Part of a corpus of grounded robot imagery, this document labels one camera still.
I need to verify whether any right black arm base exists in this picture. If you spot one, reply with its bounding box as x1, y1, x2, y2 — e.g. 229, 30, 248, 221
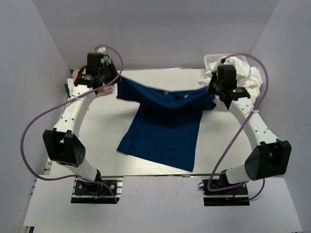
198, 180, 250, 207

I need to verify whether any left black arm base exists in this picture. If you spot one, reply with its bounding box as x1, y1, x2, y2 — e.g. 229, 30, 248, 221
70, 177, 122, 204

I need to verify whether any blue t-shirt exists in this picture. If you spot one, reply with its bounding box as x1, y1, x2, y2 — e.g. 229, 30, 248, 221
117, 77, 216, 171

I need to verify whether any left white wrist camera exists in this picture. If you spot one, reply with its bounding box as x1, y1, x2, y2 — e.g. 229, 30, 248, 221
93, 46, 109, 60

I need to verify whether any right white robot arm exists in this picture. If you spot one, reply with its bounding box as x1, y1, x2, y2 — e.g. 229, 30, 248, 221
207, 65, 292, 194

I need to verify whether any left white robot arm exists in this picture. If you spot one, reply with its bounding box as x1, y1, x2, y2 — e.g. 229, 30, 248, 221
43, 48, 118, 194

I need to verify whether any folded pink t-shirt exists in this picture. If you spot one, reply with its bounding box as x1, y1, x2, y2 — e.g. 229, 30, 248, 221
72, 67, 115, 94

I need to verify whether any crumpled white t-shirts pile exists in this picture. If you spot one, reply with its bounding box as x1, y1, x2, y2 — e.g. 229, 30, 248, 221
198, 56, 262, 104

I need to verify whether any white plastic basket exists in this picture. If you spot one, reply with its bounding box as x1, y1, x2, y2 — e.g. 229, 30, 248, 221
203, 54, 248, 71

